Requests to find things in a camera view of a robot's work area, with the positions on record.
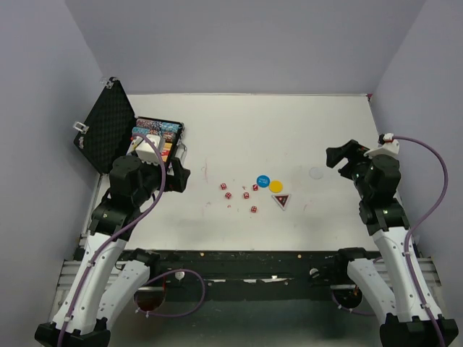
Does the red texas holdem card deck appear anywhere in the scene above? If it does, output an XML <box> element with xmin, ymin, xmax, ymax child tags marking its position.
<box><xmin>160</xmin><ymin>142</ymin><xmax>172</xmax><ymax>163</ymax></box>

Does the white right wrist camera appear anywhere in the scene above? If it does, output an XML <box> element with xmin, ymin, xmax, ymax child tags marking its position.
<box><xmin>364</xmin><ymin>133</ymin><xmax>399</xmax><ymax>158</ymax></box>

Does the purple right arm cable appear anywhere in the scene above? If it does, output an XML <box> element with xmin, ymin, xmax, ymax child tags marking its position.
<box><xmin>331</xmin><ymin>135</ymin><xmax>449</xmax><ymax>347</ymax></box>

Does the poker chip row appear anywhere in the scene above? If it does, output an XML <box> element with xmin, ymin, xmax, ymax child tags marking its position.
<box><xmin>136</xmin><ymin>118</ymin><xmax>182</xmax><ymax>132</ymax></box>
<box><xmin>132</xmin><ymin>127</ymin><xmax>177</xmax><ymax>143</ymax></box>

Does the top poker chip row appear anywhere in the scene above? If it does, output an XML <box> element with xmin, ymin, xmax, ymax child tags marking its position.
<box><xmin>136</xmin><ymin>118</ymin><xmax>182</xmax><ymax>132</ymax></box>

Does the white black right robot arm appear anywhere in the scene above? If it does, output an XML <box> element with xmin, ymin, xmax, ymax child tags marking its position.
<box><xmin>326</xmin><ymin>134</ymin><xmax>459</xmax><ymax>346</ymax></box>

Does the blue small blind button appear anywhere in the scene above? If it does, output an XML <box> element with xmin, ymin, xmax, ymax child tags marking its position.
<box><xmin>256</xmin><ymin>175</ymin><xmax>271</xmax><ymax>188</ymax></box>

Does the clear dealer button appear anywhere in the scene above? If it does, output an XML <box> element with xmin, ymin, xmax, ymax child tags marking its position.
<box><xmin>309</xmin><ymin>167</ymin><xmax>323</xmax><ymax>180</ymax></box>

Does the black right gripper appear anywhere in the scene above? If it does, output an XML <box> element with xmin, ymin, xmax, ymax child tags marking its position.
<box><xmin>327</xmin><ymin>138</ymin><xmax>376</xmax><ymax>199</ymax></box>

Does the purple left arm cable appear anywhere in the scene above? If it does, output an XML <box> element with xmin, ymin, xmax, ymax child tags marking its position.
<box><xmin>57</xmin><ymin>132</ymin><xmax>206</xmax><ymax>347</ymax></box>

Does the yellow round button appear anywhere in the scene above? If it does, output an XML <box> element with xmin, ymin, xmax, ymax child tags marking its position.
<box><xmin>268</xmin><ymin>180</ymin><xmax>284</xmax><ymax>194</ymax></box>

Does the black poker set case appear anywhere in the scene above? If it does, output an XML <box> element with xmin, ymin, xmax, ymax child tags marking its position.
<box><xmin>73</xmin><ymin>77</ymin><xmax>184</xmax><ymax>174</ymax></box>

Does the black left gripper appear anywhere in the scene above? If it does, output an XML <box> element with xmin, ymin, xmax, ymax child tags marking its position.
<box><xmin>132</xmin><ymin>150</ymin><xmax>191</xmax><ymax>206</ymax></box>

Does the black aluminium base frame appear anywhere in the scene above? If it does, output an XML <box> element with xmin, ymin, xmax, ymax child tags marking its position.
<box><xmin>54</xmin><ymin>247</ymin><xmax>444</xmax><ymax>303</ymax></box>

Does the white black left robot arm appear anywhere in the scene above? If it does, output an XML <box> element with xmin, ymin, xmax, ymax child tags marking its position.
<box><xmin>35</xmin><ymin>155</ymin><xmax>190</xmax><ymax>346</ymax></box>

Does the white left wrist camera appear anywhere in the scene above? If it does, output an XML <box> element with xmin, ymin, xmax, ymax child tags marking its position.
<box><xmin>129</xmin><ymin>134</ymin><xmax>165</xmax><ymax>165</ymax></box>

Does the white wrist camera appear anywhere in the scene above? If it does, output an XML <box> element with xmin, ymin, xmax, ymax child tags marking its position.
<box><xmin>364</xmin><ymin>133</ymin><xmax>399</xmax><ymax>158</ymax></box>
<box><xmin>129</xmin><ymin>134</ymin><xmax>165</xmax><ymax>165</ymax></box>

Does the triangular all in button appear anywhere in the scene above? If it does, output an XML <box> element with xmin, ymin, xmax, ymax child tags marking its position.
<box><xmin>271</xmin><ymin>194</ymin><xmax>292</xmax><ymax>210</ymax></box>

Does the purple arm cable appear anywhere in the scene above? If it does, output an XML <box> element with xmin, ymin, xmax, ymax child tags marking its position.
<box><xmin>57</xmin><ymin>132</ymin><xmax>206</xmax><ymax>347</ymax></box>
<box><xmin>331</xmin><ymin>135</ymin><xmax>449</xmax><ymax>347</ymax></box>

